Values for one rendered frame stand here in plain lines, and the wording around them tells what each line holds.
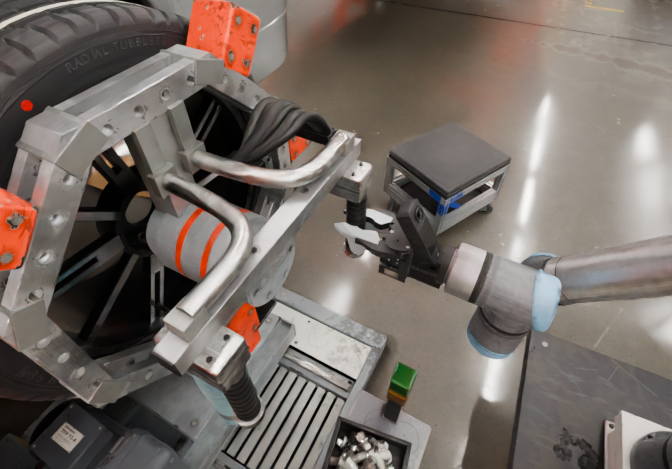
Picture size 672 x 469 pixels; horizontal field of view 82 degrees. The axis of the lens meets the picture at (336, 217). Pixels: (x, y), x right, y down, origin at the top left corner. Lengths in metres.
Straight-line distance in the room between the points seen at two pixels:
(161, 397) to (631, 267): 1.13
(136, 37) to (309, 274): 1.23
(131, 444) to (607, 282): 0.97
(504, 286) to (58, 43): 0.67
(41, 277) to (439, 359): 1.26
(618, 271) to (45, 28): 0.82
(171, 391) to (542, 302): 0.99
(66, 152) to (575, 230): 1.98
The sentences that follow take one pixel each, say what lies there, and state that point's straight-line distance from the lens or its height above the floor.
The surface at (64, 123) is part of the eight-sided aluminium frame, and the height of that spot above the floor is 1.12.
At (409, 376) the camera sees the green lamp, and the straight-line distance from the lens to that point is 0.75.
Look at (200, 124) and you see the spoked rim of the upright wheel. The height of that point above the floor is 0.95.
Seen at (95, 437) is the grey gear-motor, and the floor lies 0.43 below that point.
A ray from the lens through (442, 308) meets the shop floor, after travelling 1.62.
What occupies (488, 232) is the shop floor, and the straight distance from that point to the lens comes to 1.93.
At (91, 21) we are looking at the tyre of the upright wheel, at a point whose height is 1.17.
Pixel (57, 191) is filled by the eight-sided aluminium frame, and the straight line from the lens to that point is 0.50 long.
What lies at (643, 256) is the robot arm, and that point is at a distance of 0.71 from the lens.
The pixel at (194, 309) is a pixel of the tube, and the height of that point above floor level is 1.01.
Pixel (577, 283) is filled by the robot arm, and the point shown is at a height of 0.80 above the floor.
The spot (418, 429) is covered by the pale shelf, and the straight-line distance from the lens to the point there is 0.95.
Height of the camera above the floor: 1.35
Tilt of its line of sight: 46 degrees down
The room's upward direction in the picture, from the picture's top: straight up
